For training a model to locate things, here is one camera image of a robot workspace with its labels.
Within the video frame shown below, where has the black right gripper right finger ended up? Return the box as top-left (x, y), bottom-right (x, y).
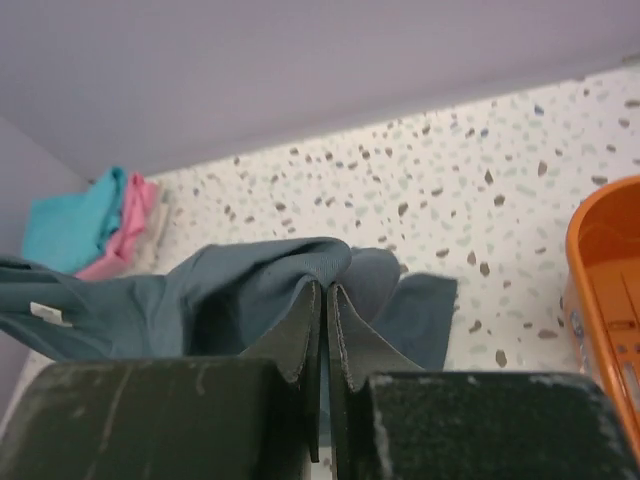
top-left (326, 286), bottom-right (639, 479)

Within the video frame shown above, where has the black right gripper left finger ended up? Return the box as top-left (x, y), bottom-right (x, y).
top-left (1, 282), bottom-right (321, 479)

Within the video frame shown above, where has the slate blue t-shirt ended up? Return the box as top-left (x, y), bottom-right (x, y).
top-left (1, 237), bottom-right (458, 370)

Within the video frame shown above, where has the white folded t-shirt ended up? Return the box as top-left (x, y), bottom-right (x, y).
top-left (133, 183), bottom-right (170, 272)

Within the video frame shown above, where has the orange plastic basket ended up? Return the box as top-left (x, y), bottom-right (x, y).
top-left (562, 176), bottom-right (639, 449)

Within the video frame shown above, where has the pink folded t-shirt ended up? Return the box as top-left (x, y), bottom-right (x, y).
top-left (74, 172), bottom-right (163, 281)

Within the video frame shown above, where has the teal folded t-shirt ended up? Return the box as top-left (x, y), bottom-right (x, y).
top-left (21, 167), bottom-right (128, 274)

